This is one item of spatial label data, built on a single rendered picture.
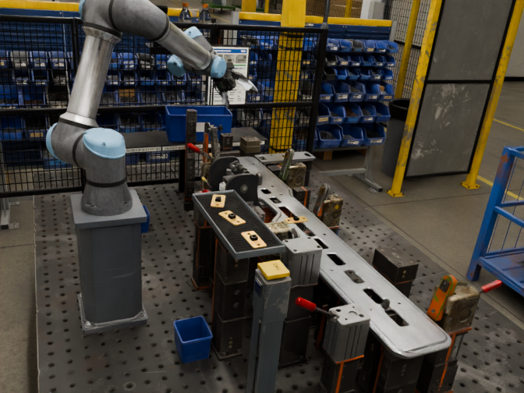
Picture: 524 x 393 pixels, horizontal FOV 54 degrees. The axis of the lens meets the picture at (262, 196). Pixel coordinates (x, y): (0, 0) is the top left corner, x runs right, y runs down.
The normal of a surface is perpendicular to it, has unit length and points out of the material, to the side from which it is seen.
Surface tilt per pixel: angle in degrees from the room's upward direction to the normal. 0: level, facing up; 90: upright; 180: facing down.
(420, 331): 0
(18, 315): 0
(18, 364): 0
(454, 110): 90
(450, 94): 95
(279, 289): 90
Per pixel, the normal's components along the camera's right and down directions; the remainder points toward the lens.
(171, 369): 0.08, -0.91
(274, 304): 0.40, 0.40
